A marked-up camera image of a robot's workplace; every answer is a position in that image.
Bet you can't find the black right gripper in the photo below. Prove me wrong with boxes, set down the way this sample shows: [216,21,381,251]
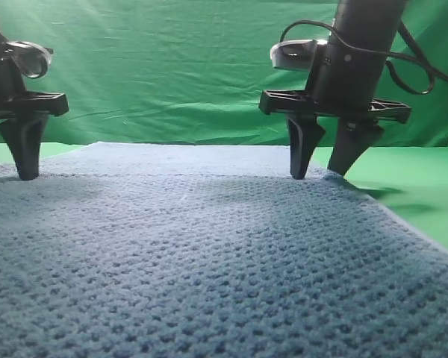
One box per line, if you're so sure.
[0,43,69,180]

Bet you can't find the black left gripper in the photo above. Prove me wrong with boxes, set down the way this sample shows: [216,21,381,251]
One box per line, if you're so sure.
[258,43,411,180]

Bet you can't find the blue waffle weave towel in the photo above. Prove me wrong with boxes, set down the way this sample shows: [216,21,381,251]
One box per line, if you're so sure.
[0,142,448,357]

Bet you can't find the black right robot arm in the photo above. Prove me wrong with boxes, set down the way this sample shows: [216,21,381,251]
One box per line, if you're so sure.
[0,31,69,180]

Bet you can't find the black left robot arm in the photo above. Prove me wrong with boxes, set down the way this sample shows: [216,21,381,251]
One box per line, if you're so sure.
[258,0,411,180]

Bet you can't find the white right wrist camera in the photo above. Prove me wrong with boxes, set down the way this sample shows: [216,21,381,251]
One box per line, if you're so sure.
[5,41,55,79]

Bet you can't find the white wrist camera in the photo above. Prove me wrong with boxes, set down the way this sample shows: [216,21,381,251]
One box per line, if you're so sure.
[270,40,328,71]
[5,41,55,79]

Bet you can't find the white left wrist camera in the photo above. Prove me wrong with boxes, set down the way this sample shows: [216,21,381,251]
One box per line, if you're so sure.
[270,40,328,71]

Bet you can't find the black camera cable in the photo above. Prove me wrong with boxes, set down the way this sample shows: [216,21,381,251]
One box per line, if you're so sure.
[279,19,448,95]

